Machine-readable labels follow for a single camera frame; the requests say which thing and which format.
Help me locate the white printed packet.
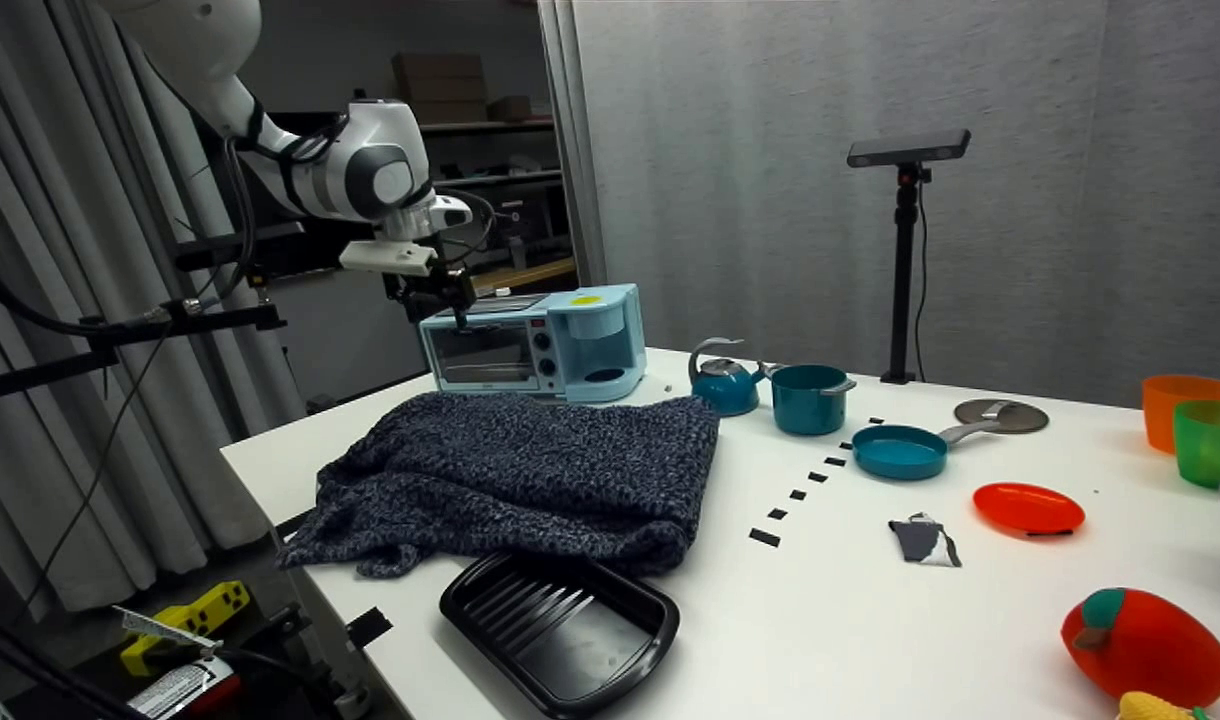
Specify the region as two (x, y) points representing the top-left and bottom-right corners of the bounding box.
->
(98, 652), (245, 720)

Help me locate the long black clamp pole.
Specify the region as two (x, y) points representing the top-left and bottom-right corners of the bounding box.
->
(0, 298), (286, 406)

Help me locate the black camera stand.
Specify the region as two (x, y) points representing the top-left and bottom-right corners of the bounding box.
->
(844, 129), (976, 387)

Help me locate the teal toy pot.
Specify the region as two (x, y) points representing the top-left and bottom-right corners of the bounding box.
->
(768, 359), (861, 438)

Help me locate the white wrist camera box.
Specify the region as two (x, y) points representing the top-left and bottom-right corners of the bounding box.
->
(335, 235), (438, 280)

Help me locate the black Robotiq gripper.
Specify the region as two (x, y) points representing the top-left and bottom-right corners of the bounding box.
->
(379, 263), (479, 333)

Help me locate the large brown cardboard box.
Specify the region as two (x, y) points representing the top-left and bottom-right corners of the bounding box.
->
(391, 53), (489, 129)

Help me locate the orange plastic cup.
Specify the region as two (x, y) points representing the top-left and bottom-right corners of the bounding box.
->
(1138, 373), (1220, 457)

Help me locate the blue speckled fleece blanket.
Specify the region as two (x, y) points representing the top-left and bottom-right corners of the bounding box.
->
(279, 393), (725, 579)

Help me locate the yellow green toy food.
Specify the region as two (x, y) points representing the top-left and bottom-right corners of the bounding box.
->
(1110, 687), (1220, 720)

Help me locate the light beige curtain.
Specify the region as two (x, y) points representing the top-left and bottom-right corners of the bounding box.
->
(0, 0), (310, 617)

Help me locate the red toy plate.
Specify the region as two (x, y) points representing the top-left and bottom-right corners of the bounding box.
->
(967, 480), (1086, 544)

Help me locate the black plastic tray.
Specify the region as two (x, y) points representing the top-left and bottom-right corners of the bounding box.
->
(435, 550), (685, 720)

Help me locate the red toy tomato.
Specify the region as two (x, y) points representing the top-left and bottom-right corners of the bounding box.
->
(1057, 583), (1220, 711)

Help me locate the silver round lid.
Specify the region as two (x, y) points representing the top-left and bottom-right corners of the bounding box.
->
(947, 394), (1053, 436)

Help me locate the teal toy frying pan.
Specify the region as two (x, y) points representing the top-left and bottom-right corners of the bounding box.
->
(846, 417), (990, 482)

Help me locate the yellow power plug with cable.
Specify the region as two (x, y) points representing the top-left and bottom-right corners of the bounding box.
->
(117, 576), (254, 680)

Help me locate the short black clamp pole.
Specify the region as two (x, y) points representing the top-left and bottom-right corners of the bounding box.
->
(172, 216), (361, 276)

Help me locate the teal toy kettle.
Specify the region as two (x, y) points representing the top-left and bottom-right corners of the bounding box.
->
(685, 334), (770, 419)

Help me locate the green plastic cup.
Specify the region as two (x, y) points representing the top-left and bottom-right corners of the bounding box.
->
(1170, 394), (1220, 491)

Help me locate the grey curtain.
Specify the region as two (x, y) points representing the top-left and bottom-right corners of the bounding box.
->
(538, 0), (1220, 413)

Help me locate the light blue toy toaster oven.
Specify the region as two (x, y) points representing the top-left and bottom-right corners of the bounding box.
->
(415, 291), (562, 402)

